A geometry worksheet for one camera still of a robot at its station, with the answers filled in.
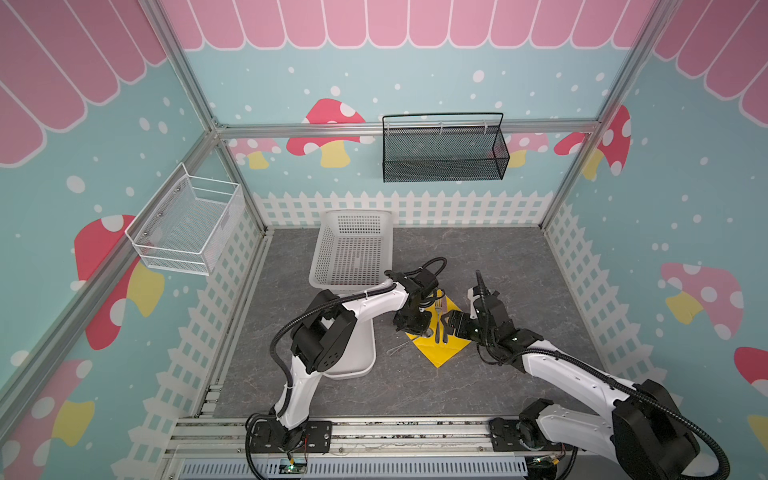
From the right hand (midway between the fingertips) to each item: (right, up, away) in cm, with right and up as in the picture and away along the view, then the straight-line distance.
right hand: (449, 319), depth 86 cm
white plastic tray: (-26, -12, +5) cm, 29 cm away
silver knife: (-3, -6, +6) cm, 9 cm away
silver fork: (-1, +1, +12) cm, 12 cm away
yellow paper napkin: (-2, -10, +2) cm, 11 cm away
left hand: (-9, -6, +4) cm, 11 cm away
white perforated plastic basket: (-31, +21, +27) cm, 46 cm away
